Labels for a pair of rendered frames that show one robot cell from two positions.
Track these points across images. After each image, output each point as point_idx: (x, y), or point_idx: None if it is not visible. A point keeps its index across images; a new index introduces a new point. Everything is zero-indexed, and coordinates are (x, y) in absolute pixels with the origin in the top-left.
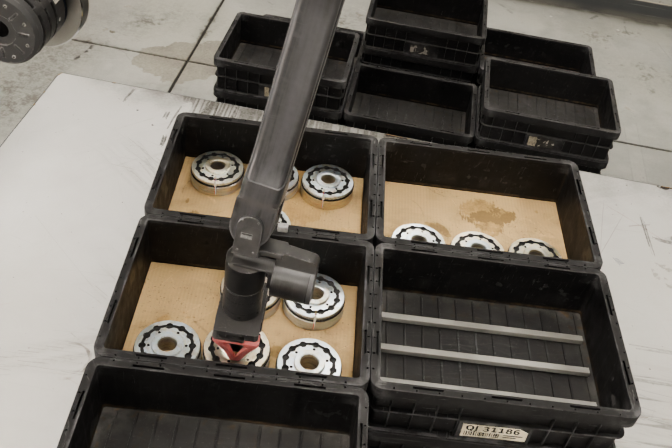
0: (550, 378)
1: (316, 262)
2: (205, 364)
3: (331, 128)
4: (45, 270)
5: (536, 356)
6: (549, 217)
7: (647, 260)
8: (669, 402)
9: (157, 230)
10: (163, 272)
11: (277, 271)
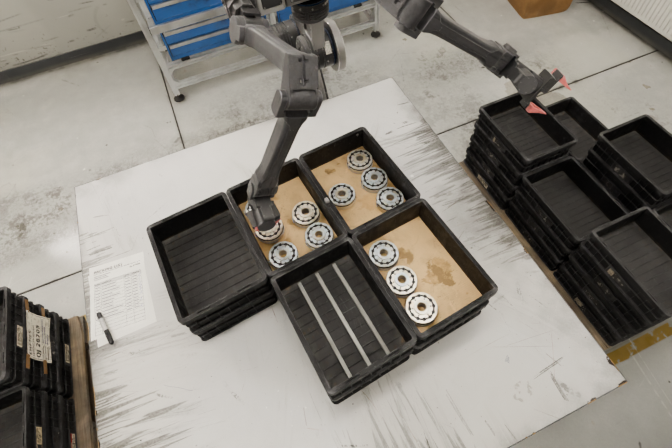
0: (354, 351)
1: (266, 218)
2: (242, 222)
3: (464, 178)
4: (292, 153)
5: (363, 339)
6: (469, 301)
7: (525, 375)
8: (422, 426)
9: (297, 166)
10: (296, 183)
11: (256, 210)
